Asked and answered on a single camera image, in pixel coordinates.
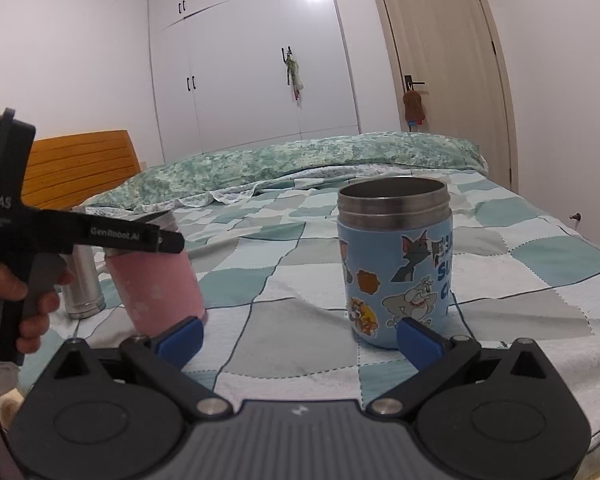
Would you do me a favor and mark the green hanging pouch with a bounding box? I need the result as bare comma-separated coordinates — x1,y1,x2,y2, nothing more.
283,54,306,109

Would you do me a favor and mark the pink cup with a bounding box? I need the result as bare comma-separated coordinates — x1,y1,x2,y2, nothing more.
102,210,209,339

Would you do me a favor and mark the orange wooden headboard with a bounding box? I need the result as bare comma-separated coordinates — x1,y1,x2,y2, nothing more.
20,129,142,211

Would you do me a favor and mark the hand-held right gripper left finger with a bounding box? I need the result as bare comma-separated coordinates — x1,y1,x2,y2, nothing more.
39,316,227,417

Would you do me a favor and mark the checkered bed blanket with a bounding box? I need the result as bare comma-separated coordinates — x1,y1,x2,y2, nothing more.
17,166,600,461

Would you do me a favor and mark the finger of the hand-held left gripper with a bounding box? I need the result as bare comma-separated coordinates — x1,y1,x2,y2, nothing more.
157,229,185,256

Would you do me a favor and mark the blue cartoon sticker cup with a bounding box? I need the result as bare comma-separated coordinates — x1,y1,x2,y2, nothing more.
336,176,454,350

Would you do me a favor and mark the white wardrobe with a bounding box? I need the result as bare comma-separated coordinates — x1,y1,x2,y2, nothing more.
146,0,361,164

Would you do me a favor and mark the beige door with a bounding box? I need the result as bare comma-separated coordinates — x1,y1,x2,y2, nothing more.
364,0,520,194

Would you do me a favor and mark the brown hanging toy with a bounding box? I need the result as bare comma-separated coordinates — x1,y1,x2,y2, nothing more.
402,87,426,134

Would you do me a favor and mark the silver steel cup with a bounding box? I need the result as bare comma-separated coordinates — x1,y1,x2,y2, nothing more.
59,245,107,320

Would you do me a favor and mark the person's left hand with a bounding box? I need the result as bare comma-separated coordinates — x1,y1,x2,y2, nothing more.
0,260,77,356

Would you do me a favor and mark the green floral pillow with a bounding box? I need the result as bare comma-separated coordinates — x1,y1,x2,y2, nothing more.
80,132,489,214

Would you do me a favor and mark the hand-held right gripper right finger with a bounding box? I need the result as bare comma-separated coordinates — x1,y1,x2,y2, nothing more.
364,317,565,417

